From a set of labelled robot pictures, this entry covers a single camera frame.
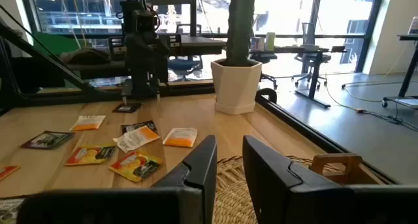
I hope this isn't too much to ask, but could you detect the grey raised desk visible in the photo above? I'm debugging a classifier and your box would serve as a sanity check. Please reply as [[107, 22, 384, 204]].
[[168, 34, 228, 57]]

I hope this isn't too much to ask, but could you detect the small white box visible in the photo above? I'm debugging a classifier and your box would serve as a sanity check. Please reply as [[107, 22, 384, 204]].
[[250, 37, 265, 52]]

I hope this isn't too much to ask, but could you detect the black rolling desk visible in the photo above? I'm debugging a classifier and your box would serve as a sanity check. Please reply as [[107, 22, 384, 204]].
[[381, 33, 418, 110]]

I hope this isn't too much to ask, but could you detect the tall green cactus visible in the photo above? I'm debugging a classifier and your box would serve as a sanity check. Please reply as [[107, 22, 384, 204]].
[[225, 0, 256, 67]]

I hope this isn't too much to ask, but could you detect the dark keyboard desk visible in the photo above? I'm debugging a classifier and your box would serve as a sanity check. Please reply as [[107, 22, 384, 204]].
[[65, 59, 131, 80]]

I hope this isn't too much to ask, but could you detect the floor cable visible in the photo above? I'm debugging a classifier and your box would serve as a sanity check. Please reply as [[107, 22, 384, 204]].
[[325, 72, 418, 132]]

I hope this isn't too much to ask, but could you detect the dark cloth bundle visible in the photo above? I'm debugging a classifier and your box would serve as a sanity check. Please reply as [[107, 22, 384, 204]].
[[60, 47, 112, 65]]

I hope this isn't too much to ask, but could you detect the black office chair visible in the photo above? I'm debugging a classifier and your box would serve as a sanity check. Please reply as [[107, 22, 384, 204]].
[[249, 52, 278, 89]]

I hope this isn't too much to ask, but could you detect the open laptop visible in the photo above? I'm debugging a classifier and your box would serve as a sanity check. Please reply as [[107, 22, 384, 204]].
[[407, 16, 418, 35]]

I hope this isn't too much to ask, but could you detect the round woven straw mat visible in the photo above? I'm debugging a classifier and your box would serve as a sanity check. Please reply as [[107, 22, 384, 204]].
[[214, 154, 342, 224]]

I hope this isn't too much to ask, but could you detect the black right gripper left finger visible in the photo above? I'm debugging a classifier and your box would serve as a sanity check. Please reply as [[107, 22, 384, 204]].
[[16, 135, 218, 224]]

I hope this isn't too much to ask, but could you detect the pale green cup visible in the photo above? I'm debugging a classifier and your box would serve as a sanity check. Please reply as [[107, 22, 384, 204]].
[[265, 31, 277, 52]]

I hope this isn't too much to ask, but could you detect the large glass window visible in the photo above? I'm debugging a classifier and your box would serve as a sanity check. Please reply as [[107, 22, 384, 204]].
[[19, 0, 385, 75]]

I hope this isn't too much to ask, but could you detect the grey office chair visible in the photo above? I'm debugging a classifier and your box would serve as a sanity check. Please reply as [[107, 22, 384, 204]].
[[291, 21, 329, 89]]

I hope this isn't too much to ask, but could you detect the blue office chair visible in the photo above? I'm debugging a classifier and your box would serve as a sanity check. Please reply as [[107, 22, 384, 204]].
[[168, 23, 204, 83]]

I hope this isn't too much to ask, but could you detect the yellow red tea packet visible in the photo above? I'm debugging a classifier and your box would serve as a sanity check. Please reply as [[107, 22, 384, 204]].
[[64, 144, 118, 167], [108, 151, 163, 183], [0, 165, 21, 182]]

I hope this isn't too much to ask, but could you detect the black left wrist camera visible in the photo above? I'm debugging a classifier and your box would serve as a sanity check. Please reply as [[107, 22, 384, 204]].
[[132, 8, 158, 34]]

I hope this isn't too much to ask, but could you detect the black table clamp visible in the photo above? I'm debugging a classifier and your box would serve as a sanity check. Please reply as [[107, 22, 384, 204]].
[[256, 88, 278, 104]]

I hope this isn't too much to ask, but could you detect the black standing desk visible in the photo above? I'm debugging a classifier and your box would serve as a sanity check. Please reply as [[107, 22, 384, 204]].
[[249, 44, 347, 109]]

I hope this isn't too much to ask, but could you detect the wooden tea organizer box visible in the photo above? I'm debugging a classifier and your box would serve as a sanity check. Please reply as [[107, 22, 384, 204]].
[[309, 152, 389, 185]]

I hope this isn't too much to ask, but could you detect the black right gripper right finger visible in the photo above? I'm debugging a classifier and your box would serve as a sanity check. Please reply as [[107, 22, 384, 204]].
[[242, 135, 418, 224]]

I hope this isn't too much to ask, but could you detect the white orange tea packet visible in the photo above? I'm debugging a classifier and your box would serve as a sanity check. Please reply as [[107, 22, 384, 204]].
[[69, 114, 107, 132], [112, 125, 161, 153], [162, 127, 199, 148]]

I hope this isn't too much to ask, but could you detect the white hexagonal plant pot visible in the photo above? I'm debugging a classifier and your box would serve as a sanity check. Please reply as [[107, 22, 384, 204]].
[[210, 57, 263, 116]]

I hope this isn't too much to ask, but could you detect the green board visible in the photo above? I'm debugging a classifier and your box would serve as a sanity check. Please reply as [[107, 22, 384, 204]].
[[32, 31, 82, 55]]

